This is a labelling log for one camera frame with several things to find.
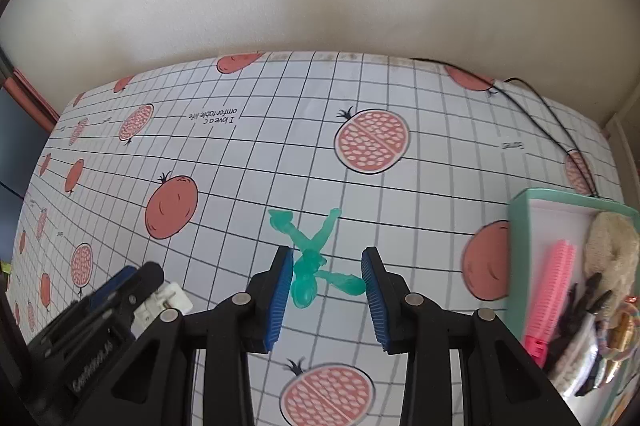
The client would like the green plastic figurine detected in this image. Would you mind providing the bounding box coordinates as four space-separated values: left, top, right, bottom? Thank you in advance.
268 207 366 309

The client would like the white floss pick box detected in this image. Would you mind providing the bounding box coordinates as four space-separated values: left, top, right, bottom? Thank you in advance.
131 282 193 337

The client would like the black hair claw clip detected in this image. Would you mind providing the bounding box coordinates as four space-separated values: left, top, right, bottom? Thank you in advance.
544 272 612 399

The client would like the red yellow snack packet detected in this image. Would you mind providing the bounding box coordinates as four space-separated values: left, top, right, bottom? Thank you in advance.
597 303 639 386

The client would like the pomegranate pattern grid tablecloth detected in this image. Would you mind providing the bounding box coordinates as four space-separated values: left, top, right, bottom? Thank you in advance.
6 50 624 426

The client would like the teal storage box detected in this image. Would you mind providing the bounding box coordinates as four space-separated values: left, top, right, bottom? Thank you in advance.
506 188 639 425

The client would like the pink hair comb clip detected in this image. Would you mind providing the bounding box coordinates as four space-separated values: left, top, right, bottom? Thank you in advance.
524 240 576 368

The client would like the cream lace scrunchie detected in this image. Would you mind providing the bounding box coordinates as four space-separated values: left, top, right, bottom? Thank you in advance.
582 212 639 319

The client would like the black cable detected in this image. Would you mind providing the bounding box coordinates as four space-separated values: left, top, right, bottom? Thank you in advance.
409 57 601 198

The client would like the pastel twisted hair tie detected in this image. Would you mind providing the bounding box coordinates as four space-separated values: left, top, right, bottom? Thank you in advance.
596 295 640 362

